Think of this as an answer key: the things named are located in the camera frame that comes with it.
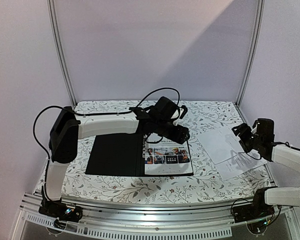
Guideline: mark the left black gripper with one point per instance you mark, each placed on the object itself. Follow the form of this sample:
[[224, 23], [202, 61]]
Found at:
[[179, 136]]

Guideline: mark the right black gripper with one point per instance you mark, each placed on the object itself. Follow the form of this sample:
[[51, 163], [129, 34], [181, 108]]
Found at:
[[246, 137]]

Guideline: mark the silver folder clip mechanism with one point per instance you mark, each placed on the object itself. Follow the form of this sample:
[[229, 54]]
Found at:
[[145, 152]]

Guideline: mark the colour printed brochure sheet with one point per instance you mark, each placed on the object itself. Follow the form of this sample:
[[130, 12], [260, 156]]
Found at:
[[168, 158]]

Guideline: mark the white text paper sheet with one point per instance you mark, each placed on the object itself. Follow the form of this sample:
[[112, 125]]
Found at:
[[226, 153]]

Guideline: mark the black clip folder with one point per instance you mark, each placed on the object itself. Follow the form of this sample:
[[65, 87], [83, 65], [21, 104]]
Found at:
[[117, 155]]

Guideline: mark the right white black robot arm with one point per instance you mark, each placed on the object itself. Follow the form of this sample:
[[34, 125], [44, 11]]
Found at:
[[265, 198]]

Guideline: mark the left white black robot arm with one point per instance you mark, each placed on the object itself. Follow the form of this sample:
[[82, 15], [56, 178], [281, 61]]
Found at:
[[71, 126]]

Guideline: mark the floral patterned tablecloth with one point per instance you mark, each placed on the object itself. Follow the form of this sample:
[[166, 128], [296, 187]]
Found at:
[[206, 185]]

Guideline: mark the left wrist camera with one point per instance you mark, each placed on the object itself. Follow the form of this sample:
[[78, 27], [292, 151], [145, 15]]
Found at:
[[166, 111]]

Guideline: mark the aluminium mounting rail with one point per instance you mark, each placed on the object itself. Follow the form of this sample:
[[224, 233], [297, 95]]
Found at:
[[146, 215]]

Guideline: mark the perforated white cable tray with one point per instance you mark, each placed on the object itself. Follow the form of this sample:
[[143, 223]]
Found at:
[[42, 228]]

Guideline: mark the right aluminium frame post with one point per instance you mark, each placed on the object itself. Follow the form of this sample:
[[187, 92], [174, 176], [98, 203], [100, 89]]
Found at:
[[252, 51]]

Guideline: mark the aluminium frame post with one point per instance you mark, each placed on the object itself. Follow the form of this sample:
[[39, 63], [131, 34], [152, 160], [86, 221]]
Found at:
[[51, 5], [252, 51]]

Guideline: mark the left aluminium frame post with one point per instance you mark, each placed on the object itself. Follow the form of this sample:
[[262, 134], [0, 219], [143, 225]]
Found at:
[[51, 5]]

